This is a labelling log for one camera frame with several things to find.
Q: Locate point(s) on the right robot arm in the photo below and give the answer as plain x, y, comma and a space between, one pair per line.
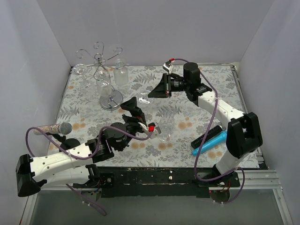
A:
243, 129

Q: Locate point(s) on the floral tablecloth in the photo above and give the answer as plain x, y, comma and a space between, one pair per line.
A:
87, 117

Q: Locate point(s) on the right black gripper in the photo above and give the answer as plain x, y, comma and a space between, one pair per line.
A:
167, 85

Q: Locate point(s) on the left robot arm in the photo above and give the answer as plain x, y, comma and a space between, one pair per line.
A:
76, 162

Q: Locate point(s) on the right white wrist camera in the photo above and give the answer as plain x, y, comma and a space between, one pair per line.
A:
168, 67

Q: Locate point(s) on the chrome wine glass rack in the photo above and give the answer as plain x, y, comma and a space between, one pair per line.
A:
110, 99

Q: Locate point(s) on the patterned tumbler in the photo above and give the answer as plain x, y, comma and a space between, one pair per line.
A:
103, 82
120, 73

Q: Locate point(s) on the glitter microphone on stand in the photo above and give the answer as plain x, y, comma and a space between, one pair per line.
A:
63, 128

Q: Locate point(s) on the black microphone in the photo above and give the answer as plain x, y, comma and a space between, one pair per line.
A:
211, 133

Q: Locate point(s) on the blue toy microphone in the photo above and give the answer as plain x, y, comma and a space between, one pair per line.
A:
220, 138

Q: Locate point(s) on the black table front rail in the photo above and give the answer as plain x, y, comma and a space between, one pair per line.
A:
155, 181

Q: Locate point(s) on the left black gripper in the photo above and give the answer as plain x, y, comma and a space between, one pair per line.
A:
136, 115

